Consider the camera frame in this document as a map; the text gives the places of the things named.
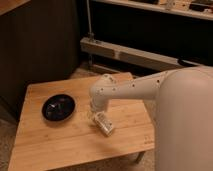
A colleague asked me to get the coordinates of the white plastic bottle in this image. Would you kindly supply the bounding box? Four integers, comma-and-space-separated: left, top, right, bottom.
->
94, 113, 114, 136

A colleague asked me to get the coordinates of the black handle on beam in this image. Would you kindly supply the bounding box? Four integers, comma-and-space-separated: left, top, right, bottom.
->
177, 59, 201, 67

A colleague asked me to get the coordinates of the wooden upper shelf board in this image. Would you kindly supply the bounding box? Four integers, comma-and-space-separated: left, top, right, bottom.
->
94, 0, 213, 21

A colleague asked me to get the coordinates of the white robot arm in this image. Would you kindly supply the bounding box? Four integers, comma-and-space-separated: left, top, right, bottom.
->
90, 66, 213, 171

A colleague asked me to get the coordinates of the light wooden table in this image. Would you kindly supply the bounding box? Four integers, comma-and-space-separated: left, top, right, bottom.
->
8, 76, 154, 171

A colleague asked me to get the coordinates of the black ceramic bowl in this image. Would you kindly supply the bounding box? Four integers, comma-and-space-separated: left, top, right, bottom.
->
42, 94, 75, 121

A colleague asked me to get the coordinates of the dark wooden cabinet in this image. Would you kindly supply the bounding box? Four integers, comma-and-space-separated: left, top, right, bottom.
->
0, 0, 79, 117

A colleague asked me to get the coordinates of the grey metal shelf beam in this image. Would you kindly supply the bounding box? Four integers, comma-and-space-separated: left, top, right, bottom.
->
80, 37, 184, 71

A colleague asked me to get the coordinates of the grey metal upright pole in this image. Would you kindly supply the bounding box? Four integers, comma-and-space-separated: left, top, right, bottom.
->
86, 0, 94, 41

